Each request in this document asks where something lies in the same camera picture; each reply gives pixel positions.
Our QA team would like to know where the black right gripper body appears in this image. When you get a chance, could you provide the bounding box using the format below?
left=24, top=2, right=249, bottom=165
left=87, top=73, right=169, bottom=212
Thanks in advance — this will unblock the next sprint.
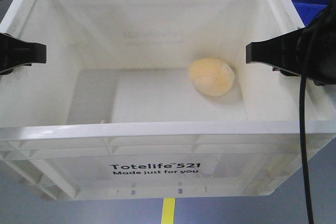
left=279, top=6, right=336, bottom=86

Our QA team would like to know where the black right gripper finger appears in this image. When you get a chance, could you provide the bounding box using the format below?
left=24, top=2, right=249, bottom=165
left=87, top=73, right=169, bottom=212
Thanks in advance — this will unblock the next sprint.
left=246, top=28, right=310, bottom=73

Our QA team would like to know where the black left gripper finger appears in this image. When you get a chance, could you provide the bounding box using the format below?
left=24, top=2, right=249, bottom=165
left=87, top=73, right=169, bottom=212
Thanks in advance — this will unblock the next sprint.
left=1, top=33, right=47, bottom=74

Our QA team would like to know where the yellow round plush toy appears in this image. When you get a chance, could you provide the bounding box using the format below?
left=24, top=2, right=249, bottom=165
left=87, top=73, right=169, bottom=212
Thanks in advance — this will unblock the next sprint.
left=188, top=58, right=235, bottom=97

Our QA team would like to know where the white plastic tote box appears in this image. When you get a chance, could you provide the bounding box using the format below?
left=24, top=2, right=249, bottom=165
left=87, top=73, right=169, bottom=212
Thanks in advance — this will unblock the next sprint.
left=0, top=0, right=336, bottom=201

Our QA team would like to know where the black hanging cable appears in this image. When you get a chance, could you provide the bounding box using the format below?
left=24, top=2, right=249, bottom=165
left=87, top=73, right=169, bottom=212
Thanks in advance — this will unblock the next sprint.
left=299, top=76, right=316, bottom=224

